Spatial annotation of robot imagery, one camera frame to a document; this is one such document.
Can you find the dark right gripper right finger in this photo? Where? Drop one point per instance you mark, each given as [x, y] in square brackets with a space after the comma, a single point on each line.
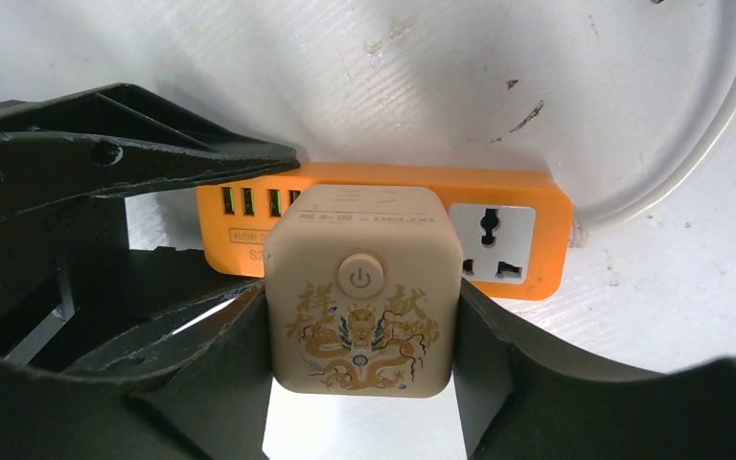
[523, 393]

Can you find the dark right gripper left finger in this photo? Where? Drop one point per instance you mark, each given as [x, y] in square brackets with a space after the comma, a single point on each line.
[173, 388]

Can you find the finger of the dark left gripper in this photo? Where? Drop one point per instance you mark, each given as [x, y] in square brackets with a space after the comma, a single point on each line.
[116, 141]
[157, 312]

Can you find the orange power strip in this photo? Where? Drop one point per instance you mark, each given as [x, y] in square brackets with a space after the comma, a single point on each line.
[514, 226]

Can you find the beige dragon cube adapter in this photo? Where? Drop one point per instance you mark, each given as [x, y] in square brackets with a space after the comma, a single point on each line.
[362, 284]

